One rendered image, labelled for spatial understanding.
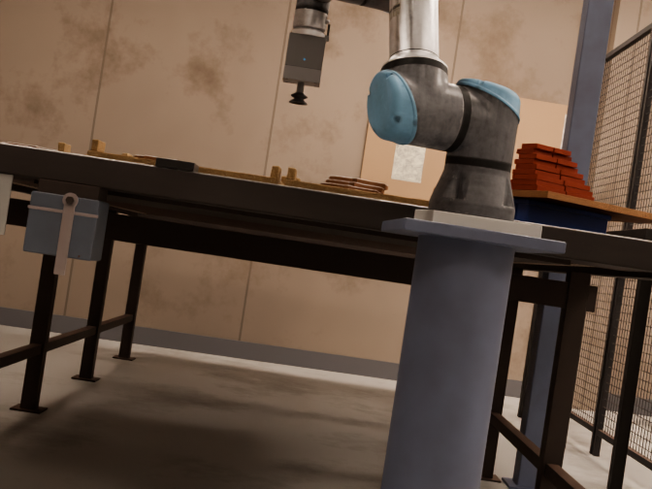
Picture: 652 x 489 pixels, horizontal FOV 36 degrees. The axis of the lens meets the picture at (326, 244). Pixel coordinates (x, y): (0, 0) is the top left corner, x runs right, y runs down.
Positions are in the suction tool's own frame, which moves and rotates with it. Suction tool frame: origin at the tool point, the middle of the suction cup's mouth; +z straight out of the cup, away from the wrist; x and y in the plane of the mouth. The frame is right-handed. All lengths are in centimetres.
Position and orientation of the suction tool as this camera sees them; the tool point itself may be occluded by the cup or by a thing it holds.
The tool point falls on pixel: (298, 103)
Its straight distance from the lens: 231.3
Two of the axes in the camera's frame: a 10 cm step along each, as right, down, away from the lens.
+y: -9.9, -1.5, -0.2
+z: -1.5, 9.9, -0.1
